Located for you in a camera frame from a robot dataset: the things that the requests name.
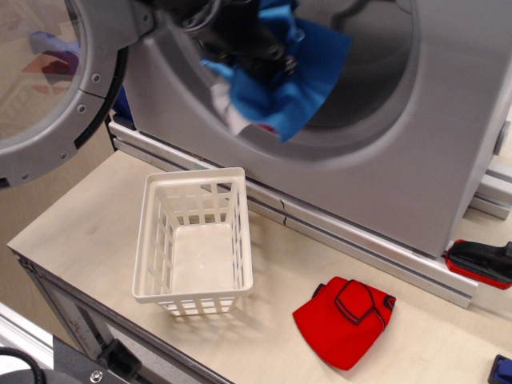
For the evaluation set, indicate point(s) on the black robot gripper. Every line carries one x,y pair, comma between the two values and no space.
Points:
230,29

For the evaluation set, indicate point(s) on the blue cloth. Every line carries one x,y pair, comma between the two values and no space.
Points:
321,53

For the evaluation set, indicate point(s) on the white cloth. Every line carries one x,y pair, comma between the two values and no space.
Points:
221,99

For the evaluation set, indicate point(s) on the small red cloth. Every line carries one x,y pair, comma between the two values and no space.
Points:
267,128

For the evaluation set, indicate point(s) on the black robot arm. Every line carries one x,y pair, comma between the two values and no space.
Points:
182,11

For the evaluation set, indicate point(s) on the grey toy washing machine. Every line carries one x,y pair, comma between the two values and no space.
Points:
401,144

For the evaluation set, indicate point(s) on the white plastic laundry basket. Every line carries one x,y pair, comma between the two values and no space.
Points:
193,253

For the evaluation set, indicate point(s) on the round grey washer door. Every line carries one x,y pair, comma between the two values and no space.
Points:
62,67

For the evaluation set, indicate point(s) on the red garment with dark trim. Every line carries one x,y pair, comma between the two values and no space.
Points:
343,319

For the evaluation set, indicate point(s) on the red and black clamp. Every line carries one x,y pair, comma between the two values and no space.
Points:
484,263

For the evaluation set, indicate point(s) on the blue and black clamp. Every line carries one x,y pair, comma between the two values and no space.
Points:
501,371

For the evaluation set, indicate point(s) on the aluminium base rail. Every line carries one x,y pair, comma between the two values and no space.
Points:
423,271

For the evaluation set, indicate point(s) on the aluminium table frame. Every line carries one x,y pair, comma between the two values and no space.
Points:
112,340

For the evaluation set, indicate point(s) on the black bracket with bolt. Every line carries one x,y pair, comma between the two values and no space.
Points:
96,364

